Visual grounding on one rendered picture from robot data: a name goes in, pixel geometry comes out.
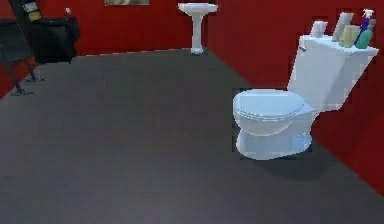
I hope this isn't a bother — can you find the white toilet paper roll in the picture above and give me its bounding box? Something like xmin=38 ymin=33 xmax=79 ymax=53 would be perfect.
xmin=309 ymin=20 xmax=329 ymax=39

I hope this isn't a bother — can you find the black bin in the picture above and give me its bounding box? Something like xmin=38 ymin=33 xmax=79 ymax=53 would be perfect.
xmin=30 ymin=16 xmax=81 ymax=65

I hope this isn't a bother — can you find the grey box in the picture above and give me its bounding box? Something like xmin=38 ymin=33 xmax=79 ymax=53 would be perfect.
xmin=331 ymin=11 xmax=355 ymax=43

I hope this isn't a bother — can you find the yellow sponge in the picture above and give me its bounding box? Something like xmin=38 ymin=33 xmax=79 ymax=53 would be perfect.
xmin=338 ymin=24 xmax=362 ymax=49

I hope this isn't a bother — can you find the yellow item on shelf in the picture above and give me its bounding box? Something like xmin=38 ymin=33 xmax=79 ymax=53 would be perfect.
xmin=27 ymin=11 xmax=43 ymax=22

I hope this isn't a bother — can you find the green soap bottle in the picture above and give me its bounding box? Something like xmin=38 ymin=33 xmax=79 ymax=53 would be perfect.
xmin=355 ymin=18 xmax=377 ymax=50

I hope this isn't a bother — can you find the black ladder shelf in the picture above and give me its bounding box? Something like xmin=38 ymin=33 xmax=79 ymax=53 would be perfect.
xmin=0 ymin=0 xmax=46 ymax=97

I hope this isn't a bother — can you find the white item on shelf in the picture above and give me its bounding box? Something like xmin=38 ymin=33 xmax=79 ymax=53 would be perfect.
xmin=22 ymin=1 xmax=40 ymax=13

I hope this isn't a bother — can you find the blue spray bottle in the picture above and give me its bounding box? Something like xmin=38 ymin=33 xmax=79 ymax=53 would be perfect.
xmin=353 ymin=8 xmax=376 ymax=46

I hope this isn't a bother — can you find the white pedestal sink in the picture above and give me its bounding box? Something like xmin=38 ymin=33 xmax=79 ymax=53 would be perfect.
xmin=177 ymin=2 xmax=219 ymax=55

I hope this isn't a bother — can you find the framed wall picture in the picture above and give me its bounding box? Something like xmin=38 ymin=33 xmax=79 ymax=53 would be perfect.
xmin=104 ymin=0 xmax=151 ymax=7

